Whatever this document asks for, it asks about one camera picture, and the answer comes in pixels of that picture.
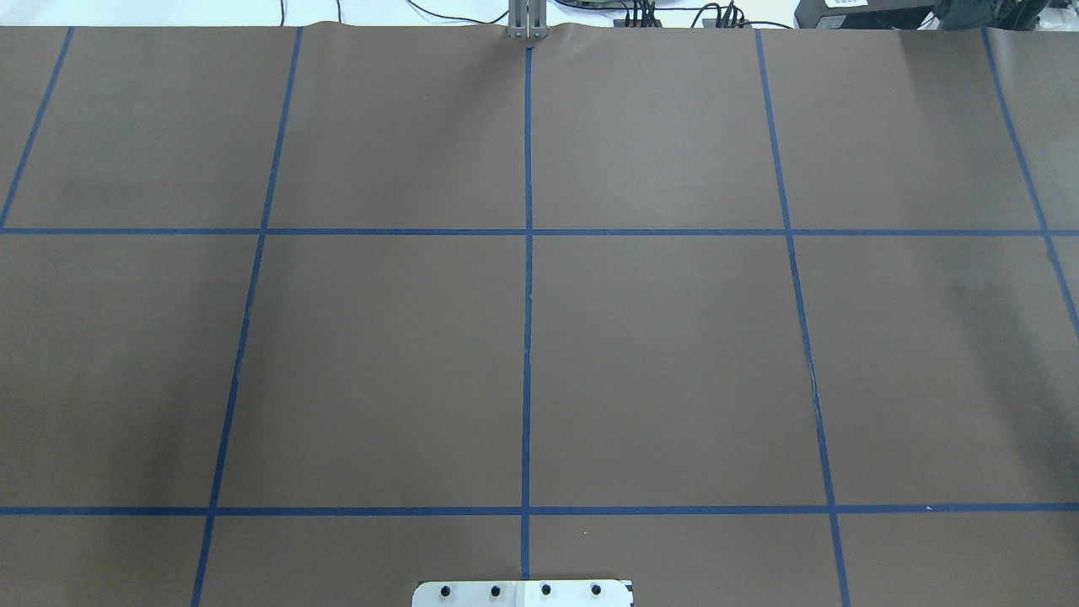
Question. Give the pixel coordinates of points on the black usb hub left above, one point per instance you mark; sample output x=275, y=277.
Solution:
x=638, y=20

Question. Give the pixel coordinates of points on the black usb hub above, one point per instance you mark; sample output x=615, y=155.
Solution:
x=638, y=20
x=722, y=17

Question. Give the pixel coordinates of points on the black device top right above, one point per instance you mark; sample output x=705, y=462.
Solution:
x=912, y=15

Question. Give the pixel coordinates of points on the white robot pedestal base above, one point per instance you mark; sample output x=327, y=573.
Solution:
x=523, y=593

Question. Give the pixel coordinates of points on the black usb hub right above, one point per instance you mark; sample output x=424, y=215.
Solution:
x=722, y=17

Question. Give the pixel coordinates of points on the aluminium frame post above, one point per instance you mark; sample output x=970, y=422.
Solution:
x=527, y=20

